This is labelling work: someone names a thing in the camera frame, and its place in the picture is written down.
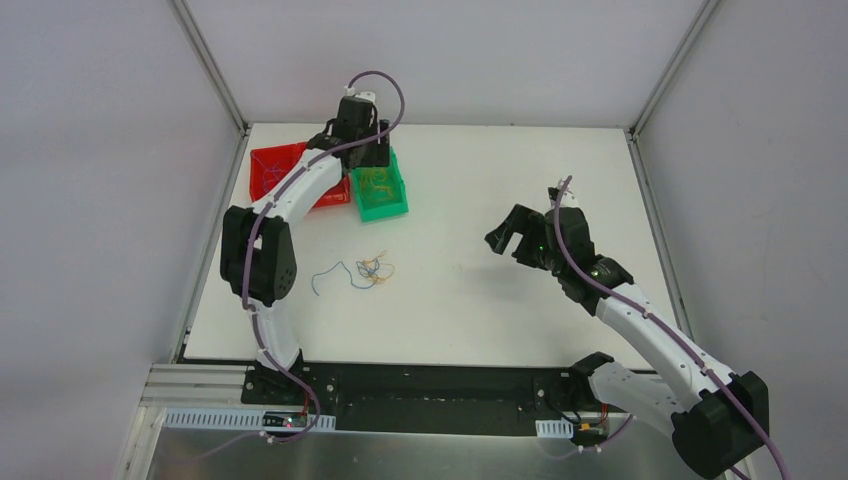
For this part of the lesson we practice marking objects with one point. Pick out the red plastic bin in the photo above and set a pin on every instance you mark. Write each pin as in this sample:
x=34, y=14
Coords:
x=269, y=166

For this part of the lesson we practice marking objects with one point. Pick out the aluminium frame rail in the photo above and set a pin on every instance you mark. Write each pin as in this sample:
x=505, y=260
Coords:
x=193, y=385

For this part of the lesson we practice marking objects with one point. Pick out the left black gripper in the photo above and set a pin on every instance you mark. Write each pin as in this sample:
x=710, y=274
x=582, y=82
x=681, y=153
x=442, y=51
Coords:
x=374, y=154

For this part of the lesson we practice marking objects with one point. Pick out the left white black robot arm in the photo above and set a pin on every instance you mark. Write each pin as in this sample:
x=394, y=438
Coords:
x=257, y=256

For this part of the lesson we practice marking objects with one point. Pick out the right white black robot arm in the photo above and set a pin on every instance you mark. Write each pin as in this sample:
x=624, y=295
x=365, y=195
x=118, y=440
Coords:
x=714, y=417

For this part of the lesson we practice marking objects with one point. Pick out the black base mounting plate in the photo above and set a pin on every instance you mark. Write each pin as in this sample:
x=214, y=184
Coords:
x=426, y=399

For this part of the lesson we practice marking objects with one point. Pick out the left circuit board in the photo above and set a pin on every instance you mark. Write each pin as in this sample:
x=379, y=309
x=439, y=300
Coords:
x=285, y=420

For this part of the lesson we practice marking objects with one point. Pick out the green plastic bin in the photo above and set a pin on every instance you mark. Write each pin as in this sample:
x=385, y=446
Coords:
x=380, y=192

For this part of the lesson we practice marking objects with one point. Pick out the right circuit board connector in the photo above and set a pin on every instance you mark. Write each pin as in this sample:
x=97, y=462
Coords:
x=589, y=435

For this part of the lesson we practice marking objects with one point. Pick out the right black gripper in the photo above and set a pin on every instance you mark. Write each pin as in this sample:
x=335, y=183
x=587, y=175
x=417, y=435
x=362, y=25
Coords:
x=530, y=239

